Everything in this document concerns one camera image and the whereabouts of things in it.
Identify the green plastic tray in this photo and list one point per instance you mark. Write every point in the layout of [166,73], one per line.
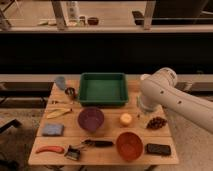
[103,89]

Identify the dark grape bunch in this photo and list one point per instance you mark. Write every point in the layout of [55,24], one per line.
[156,123]

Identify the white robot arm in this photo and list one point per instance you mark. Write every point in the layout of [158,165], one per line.
[159,89]

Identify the red bowl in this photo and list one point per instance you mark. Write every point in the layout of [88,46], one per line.
[129,146]

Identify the white bottle on shelf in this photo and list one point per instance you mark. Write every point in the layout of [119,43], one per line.
[72,10]

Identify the black rectangular sponge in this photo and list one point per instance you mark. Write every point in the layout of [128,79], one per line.
[158,149]

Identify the yellow banana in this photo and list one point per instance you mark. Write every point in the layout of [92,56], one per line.
[57,112]

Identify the black handled brush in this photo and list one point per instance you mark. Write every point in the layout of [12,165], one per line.
[74,152]

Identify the white round container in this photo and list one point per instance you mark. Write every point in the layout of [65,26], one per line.
[144,76]

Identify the blue sponge cloth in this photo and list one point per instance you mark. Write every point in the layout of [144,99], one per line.
[52,130]

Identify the dark small cup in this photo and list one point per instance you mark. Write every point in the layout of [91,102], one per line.
[70,92]

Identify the yellow round fruit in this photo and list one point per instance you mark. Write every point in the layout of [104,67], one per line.
[125,119]

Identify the purple bowl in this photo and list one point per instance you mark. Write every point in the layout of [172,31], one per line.
[90,119]

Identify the dark bowl on shelf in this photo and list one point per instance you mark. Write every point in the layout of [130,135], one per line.
[93,21]

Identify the blue grey cup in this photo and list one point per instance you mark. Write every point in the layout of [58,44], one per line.
[60,82]

